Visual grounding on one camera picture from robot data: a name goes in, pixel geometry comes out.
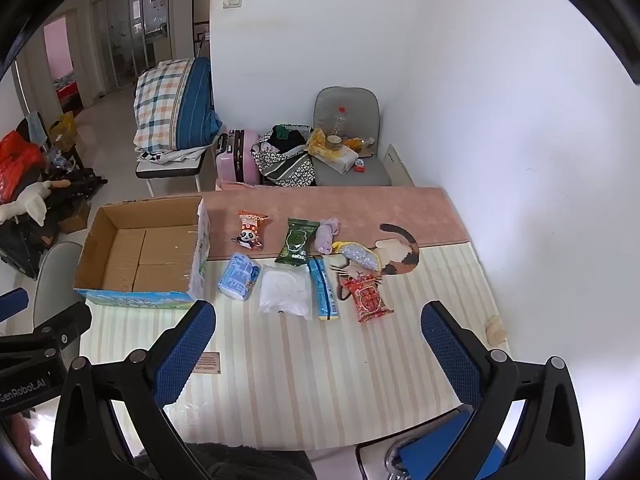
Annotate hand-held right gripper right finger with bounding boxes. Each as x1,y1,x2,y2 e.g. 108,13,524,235
421,301,586,480

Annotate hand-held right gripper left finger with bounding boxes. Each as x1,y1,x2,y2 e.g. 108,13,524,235
52,300,217,480

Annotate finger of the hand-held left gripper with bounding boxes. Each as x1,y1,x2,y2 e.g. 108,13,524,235
27,302,93,356
0,288,29,323

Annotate light blue tissue pack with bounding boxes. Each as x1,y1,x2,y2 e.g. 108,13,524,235
216,253,262,302

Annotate red snack packet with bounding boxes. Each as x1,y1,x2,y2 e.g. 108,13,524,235
344,274,395,323

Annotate white soft pouch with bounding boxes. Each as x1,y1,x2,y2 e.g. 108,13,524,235
258,263,312,318

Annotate yellow silver scrub sponge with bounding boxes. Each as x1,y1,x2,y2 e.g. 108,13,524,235
332,241,383,273

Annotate orange panda snack packet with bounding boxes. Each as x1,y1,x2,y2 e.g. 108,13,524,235
231,210,269,252

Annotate long blue packet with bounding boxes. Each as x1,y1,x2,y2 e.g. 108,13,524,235
306,256,342,321

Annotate green snack packet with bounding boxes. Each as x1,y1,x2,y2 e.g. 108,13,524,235
275,217,321,267

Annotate purple socks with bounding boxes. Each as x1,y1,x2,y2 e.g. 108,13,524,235
316,217,341,255

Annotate person's left forearm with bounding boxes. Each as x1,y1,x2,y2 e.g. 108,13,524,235
7,412,48,480

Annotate grey round chair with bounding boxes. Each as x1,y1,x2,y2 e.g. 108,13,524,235
32,241,86,321

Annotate black bag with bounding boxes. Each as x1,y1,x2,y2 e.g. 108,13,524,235
0,200,63,281

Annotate blue chair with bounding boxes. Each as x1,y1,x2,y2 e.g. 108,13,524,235
356,407,506,480

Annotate white goose plush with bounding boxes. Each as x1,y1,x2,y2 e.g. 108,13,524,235
0,180,53,226

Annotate small brown cardboard box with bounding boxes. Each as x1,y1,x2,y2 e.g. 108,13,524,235
57,202,92,234

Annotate black tripod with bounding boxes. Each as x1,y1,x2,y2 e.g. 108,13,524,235
40,165,108,203

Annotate red plastic bag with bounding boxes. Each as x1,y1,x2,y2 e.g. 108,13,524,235
0,130,46,206

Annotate yellow paper bag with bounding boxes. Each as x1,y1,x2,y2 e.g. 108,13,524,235
48,112,78,151

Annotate white folding chair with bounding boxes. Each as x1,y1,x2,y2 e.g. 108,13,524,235
135,147,213,196

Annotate white leaning board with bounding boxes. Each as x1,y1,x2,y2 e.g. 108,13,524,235
387,143,416,186

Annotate white printed garment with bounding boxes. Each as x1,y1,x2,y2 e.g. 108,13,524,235
137,146,211,164

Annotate pink suitcase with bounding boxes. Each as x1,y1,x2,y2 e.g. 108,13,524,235
215,129,262,186

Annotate patterned tote bag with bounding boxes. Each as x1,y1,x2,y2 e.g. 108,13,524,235
250,122,317,188

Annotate white flat box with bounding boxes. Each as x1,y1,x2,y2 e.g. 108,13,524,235
320,147,360,175

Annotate plaid pillow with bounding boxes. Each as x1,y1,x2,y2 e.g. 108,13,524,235
133,57,196,151

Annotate blue striped pillow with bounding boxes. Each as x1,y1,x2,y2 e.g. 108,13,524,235
177,56,223,148

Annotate yellow plastic bag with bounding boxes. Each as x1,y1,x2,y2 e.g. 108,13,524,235
307,128,361,157

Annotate grey upholstered chair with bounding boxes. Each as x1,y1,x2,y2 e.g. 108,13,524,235
312,86,393,188

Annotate glass sliding door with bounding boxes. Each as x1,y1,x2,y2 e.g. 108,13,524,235
90,0,176,101

